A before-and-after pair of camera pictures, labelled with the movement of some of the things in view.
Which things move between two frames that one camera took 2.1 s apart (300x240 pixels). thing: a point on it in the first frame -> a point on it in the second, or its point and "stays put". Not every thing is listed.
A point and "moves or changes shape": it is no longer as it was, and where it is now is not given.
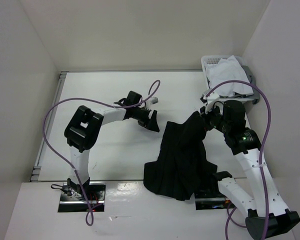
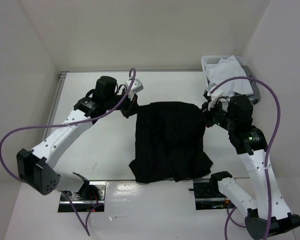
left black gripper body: [141, 115] -> [126, 107]
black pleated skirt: [182, 170] moves or changes shape
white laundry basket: [206, 59] stays put
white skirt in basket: [228, 69] stays put
